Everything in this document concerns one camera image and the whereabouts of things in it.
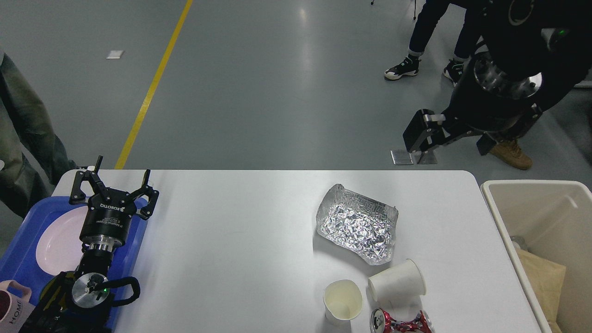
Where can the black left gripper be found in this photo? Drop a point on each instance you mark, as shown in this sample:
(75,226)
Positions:
(107,222)

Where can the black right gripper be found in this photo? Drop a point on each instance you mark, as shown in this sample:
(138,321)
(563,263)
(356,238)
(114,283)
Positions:
(486,101)

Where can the pink plate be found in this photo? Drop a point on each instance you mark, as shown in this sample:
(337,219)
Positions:
(60,248)

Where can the aluminium foil sheet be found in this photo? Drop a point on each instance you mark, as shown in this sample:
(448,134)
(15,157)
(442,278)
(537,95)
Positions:
(358,223)

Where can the pink ribbed mug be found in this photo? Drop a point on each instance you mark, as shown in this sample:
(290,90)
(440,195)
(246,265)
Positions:
(15,306)

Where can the white paper cup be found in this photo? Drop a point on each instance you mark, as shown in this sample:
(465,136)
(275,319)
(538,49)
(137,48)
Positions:
(403,281)
(343,302)

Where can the brown paper bag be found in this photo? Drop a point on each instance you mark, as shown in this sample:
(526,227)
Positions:
(546,279)

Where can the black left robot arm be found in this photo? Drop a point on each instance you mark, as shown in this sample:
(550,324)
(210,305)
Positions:
(80,301)

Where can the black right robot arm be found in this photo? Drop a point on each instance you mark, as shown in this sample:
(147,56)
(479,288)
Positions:
(530,50)

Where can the right metal floor socket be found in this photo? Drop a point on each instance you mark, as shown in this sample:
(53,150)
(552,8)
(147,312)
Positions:
(427,158)

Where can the metal floor socket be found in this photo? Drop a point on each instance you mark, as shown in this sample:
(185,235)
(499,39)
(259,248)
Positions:
(427,158)
(401,157)

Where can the person in tan boots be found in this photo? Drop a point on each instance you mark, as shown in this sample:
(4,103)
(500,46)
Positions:
(511,152)

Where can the left metal floor socket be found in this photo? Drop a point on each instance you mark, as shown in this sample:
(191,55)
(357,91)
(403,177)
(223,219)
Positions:
(401,157)

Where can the person in green trousers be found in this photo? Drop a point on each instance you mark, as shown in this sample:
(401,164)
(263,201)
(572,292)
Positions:
(25,124)

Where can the clear plastic bottle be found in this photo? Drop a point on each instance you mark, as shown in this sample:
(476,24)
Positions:
(519,242)

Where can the person in black-white sneakers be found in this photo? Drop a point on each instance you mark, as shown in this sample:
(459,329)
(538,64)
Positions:
(426,22)

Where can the beige plastic bin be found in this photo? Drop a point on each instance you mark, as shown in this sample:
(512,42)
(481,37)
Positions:
(555,218)

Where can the white metal bar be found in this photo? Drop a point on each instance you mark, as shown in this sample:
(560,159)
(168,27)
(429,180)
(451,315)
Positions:
(584,84)

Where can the crushed red soda can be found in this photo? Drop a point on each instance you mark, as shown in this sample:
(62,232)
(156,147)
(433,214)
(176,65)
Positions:
(382,322)

